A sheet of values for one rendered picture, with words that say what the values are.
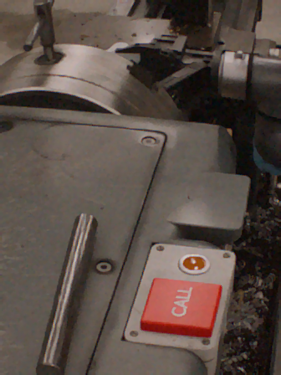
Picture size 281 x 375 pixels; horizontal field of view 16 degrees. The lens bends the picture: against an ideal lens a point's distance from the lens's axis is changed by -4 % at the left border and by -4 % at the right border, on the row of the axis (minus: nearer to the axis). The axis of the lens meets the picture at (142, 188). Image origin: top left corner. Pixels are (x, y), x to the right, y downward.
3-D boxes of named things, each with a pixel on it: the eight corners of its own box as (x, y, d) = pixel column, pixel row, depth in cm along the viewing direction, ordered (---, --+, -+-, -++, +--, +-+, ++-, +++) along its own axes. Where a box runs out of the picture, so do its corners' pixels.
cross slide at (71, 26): (267, 88, 181) (268, 67, 179) (44, 66, 188) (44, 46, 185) (272, 49, 195) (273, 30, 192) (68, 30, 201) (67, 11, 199)
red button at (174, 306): (210, 346, 80) (212, 328, 79) (139, 337, 81) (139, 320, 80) (221, 300, 85) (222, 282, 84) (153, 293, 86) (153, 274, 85)
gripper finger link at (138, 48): (116, 64, 155) (171, 69, 154) (114, 69, 154) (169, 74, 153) (116, 38, 153) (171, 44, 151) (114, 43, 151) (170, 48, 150)
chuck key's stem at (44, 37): (59, 81, 125) (48, 2, 118) (43, 83, 125) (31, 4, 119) (63, 74, 126) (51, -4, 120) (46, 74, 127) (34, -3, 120)
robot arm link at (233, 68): (244, 108, 152) (247, 63, 147) (215, 105, 153) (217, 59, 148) (248, 86, 158) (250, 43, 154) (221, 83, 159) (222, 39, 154)
